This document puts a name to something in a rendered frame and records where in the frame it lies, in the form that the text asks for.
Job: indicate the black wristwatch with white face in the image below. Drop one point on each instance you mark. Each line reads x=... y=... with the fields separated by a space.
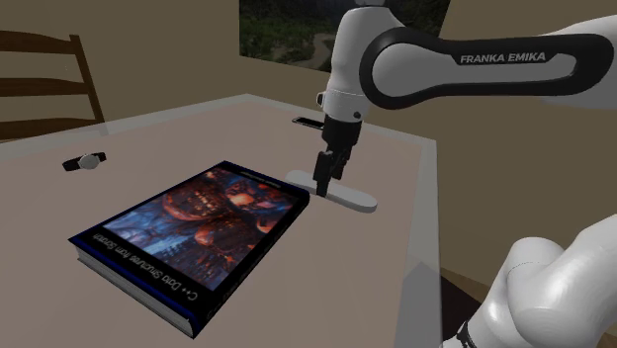
x=88 y=161

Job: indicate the white oblong remote control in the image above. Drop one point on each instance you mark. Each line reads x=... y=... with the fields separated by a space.
x=354 y=196

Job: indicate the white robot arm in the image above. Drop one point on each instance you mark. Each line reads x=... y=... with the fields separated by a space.
x=482 y=72

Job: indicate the landscape wall picture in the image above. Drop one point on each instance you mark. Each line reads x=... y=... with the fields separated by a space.
x=284 y=34

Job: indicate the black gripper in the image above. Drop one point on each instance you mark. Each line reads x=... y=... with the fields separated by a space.
x=342 y=132

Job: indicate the dark wooden chair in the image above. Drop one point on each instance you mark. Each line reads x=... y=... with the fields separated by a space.
x=48 y=86

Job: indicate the black smartphone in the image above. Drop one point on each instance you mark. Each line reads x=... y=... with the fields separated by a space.
x=308 y=122

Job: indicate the dark blue hardcover book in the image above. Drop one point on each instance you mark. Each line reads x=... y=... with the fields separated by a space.
x=202 y=231

